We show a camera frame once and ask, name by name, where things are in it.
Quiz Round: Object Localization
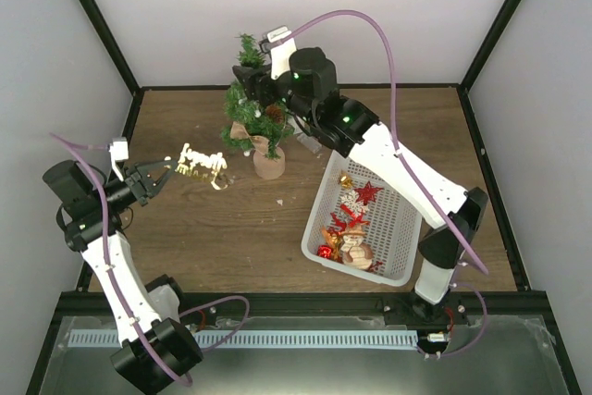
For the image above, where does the white ball light string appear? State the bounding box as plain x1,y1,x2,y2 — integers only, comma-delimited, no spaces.
236,96,263,157

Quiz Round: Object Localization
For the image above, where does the brown pinecone ornament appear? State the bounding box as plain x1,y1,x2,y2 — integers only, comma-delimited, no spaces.
265,105,285,125

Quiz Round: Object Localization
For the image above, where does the small green christmas tree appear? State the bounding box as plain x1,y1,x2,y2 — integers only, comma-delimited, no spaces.
220,33,294,180

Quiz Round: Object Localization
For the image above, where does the burlap bow ornament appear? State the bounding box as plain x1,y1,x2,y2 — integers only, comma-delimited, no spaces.
229,121,269,155

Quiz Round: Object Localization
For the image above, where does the white perforated plastic basket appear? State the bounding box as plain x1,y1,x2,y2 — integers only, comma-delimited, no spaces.
301,153,422,287

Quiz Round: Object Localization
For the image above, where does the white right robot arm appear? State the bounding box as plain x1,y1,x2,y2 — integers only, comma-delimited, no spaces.
232,47,488,324

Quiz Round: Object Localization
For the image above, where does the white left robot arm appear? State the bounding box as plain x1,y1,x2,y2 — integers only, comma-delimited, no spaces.
43,160,203,394

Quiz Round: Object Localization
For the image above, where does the clear battery box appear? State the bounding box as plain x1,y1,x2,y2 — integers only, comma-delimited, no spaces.
297,133,322,154

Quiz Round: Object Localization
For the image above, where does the white snowflake ornament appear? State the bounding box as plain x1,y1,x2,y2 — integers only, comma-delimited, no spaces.
340,190,366,214

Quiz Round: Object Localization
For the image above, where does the red glitter star ornament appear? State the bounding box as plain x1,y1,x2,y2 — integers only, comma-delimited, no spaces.
354,181,383,205

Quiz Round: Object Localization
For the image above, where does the red reindeer ornament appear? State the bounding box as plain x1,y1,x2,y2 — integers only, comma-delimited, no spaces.
328,212,369,234

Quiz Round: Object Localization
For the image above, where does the red foil gift ornament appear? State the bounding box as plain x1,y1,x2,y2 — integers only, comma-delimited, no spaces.
316,244,333,260

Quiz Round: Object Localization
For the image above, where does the wooden snowman ornament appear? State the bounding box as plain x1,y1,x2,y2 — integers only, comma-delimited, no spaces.
339,224,374,271

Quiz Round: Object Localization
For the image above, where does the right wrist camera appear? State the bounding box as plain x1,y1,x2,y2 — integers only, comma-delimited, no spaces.
259,26,297,80

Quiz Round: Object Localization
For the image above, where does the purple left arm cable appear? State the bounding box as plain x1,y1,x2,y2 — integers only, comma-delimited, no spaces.
49,132,251,388

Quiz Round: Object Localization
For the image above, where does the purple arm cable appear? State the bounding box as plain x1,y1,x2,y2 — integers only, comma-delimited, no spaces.
281,9,490,358
49,132,251,388

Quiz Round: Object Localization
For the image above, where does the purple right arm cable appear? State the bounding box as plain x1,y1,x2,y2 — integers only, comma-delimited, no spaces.
281,9,490,358

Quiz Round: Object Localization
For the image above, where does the light blue cable duct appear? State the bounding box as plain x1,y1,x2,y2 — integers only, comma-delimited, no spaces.
68,329,420,349

